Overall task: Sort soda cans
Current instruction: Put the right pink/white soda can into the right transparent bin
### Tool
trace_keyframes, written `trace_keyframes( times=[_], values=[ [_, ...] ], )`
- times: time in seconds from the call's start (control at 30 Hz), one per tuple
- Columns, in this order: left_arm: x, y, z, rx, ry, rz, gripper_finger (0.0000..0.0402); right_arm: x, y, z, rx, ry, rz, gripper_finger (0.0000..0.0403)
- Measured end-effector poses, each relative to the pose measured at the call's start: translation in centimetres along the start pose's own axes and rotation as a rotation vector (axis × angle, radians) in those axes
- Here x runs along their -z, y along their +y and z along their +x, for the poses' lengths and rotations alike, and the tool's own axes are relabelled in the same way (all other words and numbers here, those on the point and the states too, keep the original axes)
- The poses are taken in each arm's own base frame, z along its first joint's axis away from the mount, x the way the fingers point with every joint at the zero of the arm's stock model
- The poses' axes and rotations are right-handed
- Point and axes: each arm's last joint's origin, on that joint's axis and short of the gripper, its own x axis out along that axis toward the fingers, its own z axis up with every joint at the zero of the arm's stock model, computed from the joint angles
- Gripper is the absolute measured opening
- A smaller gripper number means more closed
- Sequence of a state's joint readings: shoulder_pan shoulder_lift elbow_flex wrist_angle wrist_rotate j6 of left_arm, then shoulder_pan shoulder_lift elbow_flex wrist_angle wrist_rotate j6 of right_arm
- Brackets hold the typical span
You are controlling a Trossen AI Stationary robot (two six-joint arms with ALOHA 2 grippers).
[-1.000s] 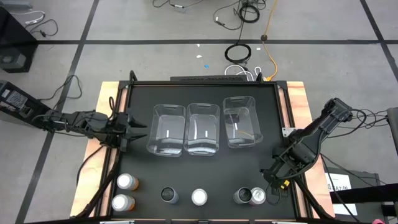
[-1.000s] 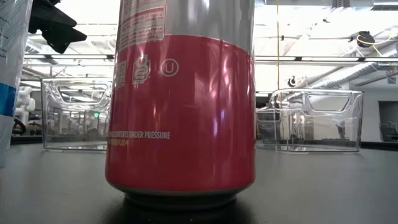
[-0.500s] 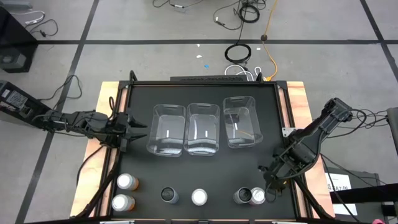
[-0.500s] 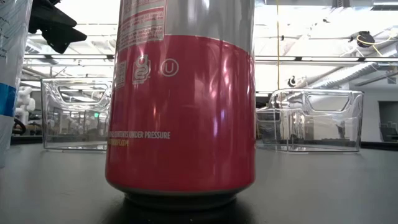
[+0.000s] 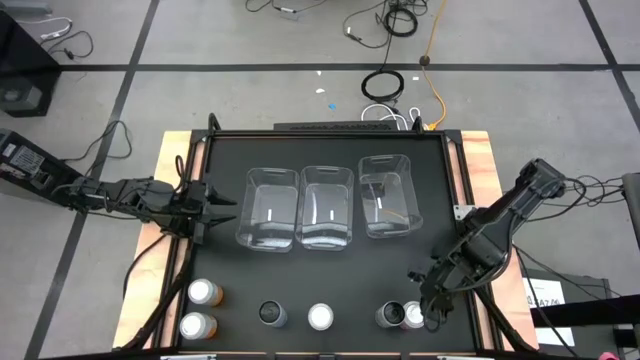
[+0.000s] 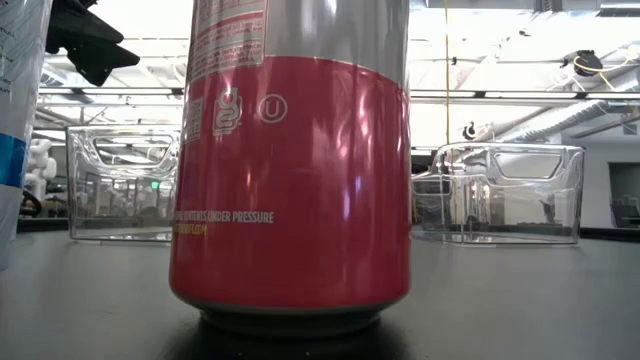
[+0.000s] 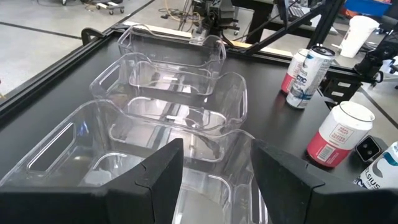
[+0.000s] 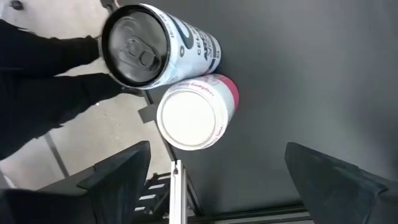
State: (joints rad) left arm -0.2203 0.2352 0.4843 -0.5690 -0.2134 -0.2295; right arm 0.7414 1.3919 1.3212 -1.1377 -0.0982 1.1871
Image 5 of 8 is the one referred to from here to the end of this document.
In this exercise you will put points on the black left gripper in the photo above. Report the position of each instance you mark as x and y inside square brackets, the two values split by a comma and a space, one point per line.
[192, 212]

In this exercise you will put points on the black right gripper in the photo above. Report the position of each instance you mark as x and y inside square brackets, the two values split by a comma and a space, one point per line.
[437, 280]

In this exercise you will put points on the pink bottle white cap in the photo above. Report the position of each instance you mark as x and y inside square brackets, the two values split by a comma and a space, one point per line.
[414, 314]

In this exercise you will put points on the clear plastic bin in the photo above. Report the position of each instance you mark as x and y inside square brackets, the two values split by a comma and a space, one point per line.
[325, 210]
[267, 210]
[390, 200]

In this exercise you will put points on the orange bottle white cap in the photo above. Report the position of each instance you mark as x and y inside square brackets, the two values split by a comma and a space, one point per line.
[195, 326]
[201, 291]

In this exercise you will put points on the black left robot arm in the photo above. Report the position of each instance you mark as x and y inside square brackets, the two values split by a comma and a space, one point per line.
[135, 197]

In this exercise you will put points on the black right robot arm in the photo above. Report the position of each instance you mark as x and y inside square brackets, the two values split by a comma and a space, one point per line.
[500, 220]

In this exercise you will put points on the pink silver soda can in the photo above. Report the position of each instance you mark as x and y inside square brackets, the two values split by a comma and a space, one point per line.
[320, 316]

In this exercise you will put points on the white paper sheet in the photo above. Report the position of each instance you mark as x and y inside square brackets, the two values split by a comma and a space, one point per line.
[544, 292]
[555, 336]

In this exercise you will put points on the black table mat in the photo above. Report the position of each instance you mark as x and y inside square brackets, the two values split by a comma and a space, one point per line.
[325, 280]

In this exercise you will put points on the black power strip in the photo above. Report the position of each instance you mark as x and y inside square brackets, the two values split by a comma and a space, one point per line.
[332, 126]

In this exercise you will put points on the black stand bar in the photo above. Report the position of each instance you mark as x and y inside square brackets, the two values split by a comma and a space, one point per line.
[585, 310]

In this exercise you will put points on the pink object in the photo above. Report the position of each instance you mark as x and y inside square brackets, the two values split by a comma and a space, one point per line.
[609, 356]

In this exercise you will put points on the black computer case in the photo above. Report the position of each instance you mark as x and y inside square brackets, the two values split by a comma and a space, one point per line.
[30, 165]

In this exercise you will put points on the black cabinet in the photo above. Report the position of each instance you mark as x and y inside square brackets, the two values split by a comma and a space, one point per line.
[25, 70]

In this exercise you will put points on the metal corner bracket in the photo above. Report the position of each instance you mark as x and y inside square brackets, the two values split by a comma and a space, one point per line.
[462, 212]

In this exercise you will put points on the black table frame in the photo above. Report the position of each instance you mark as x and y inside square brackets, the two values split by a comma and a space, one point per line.
[325, 134]

